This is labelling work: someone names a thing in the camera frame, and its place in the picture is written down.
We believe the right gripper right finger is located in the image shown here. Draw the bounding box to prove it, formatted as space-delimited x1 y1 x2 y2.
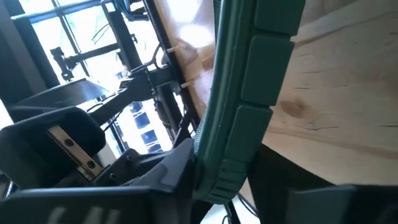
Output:
248 144 398 224

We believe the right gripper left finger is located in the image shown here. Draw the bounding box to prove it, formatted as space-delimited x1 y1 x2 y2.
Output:
0 139 196 224

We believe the green rubber slide sandal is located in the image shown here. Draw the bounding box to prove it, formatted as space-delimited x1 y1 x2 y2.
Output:
192 0 307 205

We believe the dark grey desk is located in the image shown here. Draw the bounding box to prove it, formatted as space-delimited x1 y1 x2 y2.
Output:
9 77 110 114

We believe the black stand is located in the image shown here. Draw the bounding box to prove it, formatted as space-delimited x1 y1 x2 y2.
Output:
49 42 121 82

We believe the black support beam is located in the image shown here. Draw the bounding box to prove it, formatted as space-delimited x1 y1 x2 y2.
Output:
88 67 175 127

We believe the white plastic peg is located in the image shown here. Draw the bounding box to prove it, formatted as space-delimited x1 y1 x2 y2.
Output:
165 43 183 54
180 76 201 90

